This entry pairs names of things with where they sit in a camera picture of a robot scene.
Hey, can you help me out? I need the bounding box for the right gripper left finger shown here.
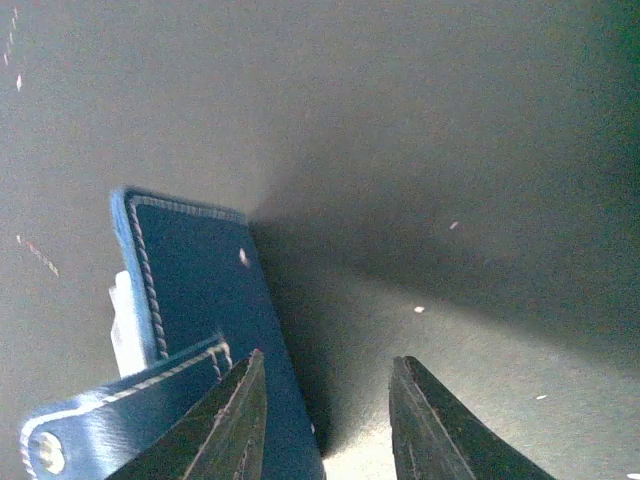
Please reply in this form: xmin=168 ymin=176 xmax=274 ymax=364
xmin=110 ymin=349 xmax=267 ymax=480

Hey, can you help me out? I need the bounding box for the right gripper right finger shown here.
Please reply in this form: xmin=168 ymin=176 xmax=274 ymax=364
xmin=389 ymin=356 xmax=552 ymax=479

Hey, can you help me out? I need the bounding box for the blue card holder wallet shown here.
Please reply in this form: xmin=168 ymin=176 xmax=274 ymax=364
xmin=20 ymin=187 xmax=325 ymax=479

